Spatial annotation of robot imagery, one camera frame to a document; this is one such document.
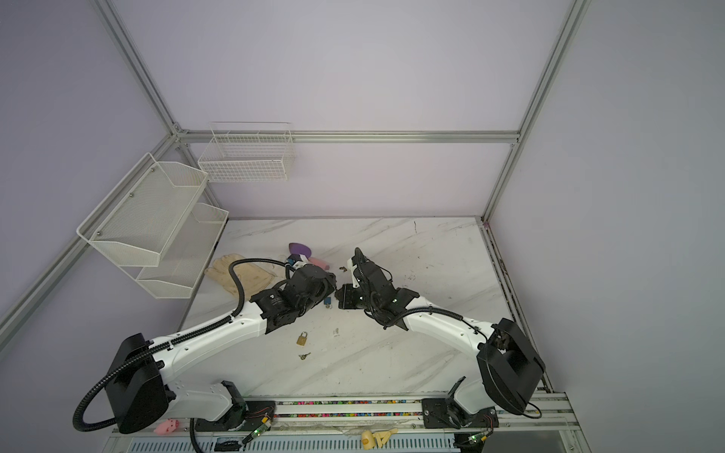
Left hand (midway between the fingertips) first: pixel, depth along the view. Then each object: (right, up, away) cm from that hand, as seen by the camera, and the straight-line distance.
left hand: (334, 279), depth 81 cm
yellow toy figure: (+10, -38, -13) cm, 41 cm away
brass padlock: (-11, -20, +7) cm, 24 cm away
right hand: (0, -4, -2) cm, 4 cm away
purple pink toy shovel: (-18, +8, +31) cm, 36 cm away
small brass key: (-10, -24, +3) cm, 26 cm away
